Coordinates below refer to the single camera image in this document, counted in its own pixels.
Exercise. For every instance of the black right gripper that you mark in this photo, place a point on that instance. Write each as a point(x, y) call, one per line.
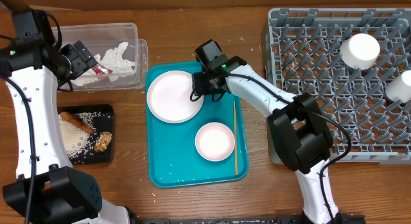
point(200, 88)

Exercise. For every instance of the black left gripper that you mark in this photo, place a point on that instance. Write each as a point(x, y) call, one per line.
point(82, 60)

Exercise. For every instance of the red snack wrapper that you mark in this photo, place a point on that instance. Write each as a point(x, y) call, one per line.
point(98, 69)

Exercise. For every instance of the white napkin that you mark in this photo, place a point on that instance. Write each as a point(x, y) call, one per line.
point(113, 60)

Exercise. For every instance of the large white plate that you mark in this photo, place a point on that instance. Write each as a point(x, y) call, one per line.
point(169, 97)

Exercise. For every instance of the small white plate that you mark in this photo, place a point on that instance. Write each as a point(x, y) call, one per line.
point(215, 142)

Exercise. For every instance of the orange carrot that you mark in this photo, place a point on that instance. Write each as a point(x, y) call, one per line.
point(76, 122)

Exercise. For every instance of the brown walnut food scrap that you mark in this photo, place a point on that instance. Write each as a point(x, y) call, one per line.
point(103, 142)

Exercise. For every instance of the pile of rice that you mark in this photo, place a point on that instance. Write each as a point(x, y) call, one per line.
point(76, 142)

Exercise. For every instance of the white upturned cup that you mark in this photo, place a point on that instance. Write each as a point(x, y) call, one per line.
point(360, 51)

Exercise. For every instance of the pale green saucer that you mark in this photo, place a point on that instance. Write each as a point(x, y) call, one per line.
point(400, 88)

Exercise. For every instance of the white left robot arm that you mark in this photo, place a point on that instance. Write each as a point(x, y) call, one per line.
point(48, 189)

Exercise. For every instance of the grey dishwasher rack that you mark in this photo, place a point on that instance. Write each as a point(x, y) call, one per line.
point(301, 53)

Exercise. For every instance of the wooden chopstick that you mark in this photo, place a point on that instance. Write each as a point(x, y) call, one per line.
point(235, 139)

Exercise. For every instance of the clear plastic bin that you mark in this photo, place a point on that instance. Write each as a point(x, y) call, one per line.
point(98, 38)

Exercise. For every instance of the black tray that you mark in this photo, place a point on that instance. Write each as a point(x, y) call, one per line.
point(104, 123)

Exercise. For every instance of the teal serving tray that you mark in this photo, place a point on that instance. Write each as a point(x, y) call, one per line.
point(173, 159)

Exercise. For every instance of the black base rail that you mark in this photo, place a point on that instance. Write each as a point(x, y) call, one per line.
point(289, 219)

